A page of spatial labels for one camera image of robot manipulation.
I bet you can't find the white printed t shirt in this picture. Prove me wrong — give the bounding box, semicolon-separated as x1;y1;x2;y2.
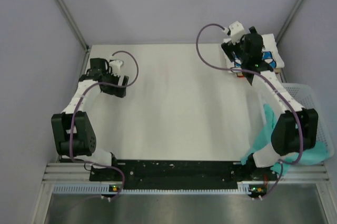
224;34;284;69

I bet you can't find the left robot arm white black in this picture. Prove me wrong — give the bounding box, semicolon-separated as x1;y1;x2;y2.
51;58;129;180

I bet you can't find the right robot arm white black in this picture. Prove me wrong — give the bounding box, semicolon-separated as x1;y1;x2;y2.
221;21;319;180

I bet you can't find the folded red t shirt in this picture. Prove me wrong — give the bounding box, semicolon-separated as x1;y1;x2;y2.
236;72;244;77

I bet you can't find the folded tan t shirt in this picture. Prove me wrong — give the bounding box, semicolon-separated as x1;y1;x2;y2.
233;68;281;74

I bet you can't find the white plastic basket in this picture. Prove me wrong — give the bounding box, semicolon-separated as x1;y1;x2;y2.
260;83;335;160

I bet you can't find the teal t shirt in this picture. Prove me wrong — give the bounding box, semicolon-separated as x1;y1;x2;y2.
241;104;334;165

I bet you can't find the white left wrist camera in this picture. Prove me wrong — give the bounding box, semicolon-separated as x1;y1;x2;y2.
108;55;124;76

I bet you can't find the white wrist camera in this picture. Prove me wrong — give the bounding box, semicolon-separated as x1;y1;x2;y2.
108;55;124;76
223;21;246;44

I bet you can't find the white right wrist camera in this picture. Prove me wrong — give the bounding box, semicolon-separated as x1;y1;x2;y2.
223;21;246;44

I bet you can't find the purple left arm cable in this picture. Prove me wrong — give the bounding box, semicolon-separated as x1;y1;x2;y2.
68;51;140;200

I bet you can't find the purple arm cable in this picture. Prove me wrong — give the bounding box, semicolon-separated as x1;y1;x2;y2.
68;51;140;200
196;23;303;200

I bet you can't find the left aluminium frame post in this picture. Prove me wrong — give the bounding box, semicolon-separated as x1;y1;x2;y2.
39;0;91;52

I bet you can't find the aluminium frame post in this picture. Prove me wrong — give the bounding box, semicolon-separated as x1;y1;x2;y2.
39;0;91;52
275;0;306;45

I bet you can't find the right aluminium frame post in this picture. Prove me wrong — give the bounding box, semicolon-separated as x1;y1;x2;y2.
275;0;306;45

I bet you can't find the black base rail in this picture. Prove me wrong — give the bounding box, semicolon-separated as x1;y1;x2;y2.
89;158;279;190

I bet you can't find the aluminium front frame rail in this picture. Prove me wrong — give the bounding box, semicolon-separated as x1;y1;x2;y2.
43;163;330;184

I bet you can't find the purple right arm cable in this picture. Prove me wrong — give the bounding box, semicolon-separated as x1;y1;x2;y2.
196;23;303;200

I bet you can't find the perforated white cable duct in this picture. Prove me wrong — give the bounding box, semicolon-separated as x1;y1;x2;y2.
53;183;251;195

